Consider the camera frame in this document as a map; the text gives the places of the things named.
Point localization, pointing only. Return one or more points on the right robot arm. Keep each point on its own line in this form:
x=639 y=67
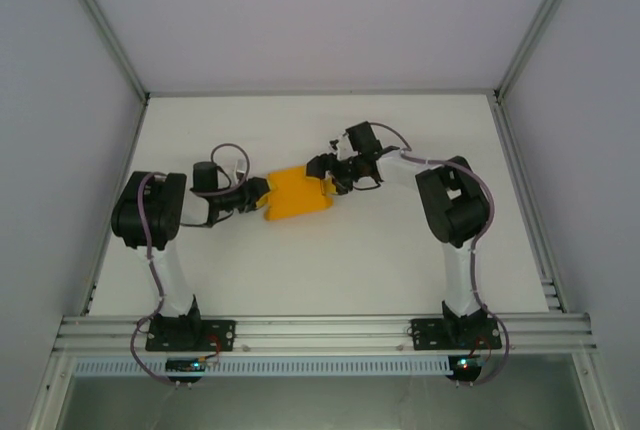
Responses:
x=455 y=210

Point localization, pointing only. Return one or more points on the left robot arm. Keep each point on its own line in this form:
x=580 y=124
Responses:
x=165 y=280

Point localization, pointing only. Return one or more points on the circuit board with green light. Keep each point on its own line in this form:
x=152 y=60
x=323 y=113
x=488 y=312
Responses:
x=185 y=366
x=467 y=365

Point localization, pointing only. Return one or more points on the aluminium table side rail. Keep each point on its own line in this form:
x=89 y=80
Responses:
x=525 y=200
x=127 y=150

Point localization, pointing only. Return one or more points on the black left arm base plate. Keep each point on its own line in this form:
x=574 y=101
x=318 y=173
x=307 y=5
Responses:
x=215 y=335

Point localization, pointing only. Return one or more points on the aluminium mounting rail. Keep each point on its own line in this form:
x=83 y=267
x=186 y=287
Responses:
x=320 y=332

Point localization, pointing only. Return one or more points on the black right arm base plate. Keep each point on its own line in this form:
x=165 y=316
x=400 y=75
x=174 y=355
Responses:
x=425 y=335

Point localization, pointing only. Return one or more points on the aluminium frame post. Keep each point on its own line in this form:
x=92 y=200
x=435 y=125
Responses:
x=105 y=25
x=537 y=25

